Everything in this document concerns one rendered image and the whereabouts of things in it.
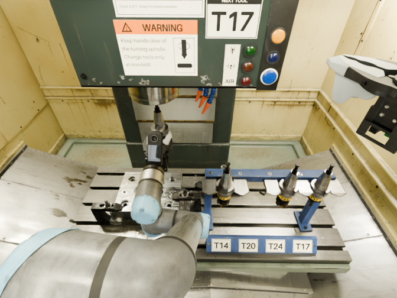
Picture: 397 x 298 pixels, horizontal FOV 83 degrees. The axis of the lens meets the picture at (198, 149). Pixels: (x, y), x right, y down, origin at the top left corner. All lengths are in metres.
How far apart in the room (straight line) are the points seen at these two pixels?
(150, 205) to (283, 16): 0.52
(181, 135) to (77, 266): 1.15
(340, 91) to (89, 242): 0.42
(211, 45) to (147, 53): 0.13
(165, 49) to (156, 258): 0.37
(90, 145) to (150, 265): 1.84
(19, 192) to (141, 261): 1.37
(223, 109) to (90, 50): 0.94
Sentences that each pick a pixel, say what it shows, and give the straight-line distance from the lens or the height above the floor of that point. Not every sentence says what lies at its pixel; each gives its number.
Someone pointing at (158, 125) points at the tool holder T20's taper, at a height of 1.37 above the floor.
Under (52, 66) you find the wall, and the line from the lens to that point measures 1.90.
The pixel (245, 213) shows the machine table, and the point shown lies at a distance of 1.13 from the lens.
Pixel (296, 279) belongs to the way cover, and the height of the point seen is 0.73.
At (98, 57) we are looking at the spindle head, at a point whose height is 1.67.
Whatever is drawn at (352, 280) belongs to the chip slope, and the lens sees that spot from 1.30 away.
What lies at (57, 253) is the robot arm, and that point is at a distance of 0.37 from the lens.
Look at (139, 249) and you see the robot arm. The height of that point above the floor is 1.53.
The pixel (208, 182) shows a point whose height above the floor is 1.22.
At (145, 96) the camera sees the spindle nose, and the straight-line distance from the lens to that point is 0.69.
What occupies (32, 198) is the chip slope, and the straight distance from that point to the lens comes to 1.62.
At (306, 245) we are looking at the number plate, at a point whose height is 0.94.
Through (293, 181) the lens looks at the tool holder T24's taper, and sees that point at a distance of 0.81.
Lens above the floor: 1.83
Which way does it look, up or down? 42 degrees down
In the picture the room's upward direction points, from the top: straight up
